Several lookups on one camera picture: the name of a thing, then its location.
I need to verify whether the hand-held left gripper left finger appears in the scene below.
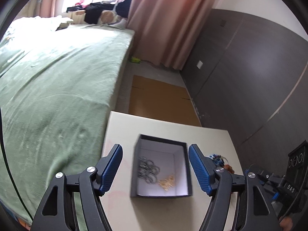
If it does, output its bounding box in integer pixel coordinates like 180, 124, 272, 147
31, 144, 123, 231

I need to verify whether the black jewelry box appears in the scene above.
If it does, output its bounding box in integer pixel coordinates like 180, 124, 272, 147
131, 134, 193, 198

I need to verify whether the silver chain necklace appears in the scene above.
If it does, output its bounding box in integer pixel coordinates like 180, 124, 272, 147
138, 157, 161, 184

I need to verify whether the wide pink curtain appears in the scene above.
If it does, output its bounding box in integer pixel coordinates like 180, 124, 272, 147
126, 0, 216, 71

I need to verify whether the blue bead bracelet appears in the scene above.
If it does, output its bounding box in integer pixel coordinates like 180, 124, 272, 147
208, 153, 229, 166

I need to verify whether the gold chain necklace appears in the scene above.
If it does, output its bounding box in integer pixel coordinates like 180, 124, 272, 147
158, 175, 176, 191

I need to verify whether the flat brown cardboard sheet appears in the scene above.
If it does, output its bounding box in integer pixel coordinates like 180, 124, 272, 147
128, 74, 202, 127

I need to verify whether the white patterned quilt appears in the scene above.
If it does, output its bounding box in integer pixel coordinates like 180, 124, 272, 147
5, 16, 73, 44

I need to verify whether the pile of dark clothes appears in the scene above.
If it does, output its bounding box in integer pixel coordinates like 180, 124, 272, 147
66, 0, 133, 25

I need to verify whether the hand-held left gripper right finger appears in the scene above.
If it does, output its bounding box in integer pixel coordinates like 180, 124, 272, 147
188, 144, 282, 231

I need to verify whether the bed with green blanket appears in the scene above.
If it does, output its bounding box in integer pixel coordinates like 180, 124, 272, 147
0, 17, 135, 228

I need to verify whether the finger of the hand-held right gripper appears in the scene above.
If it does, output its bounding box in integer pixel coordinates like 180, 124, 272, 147
256, 170, 282, 191

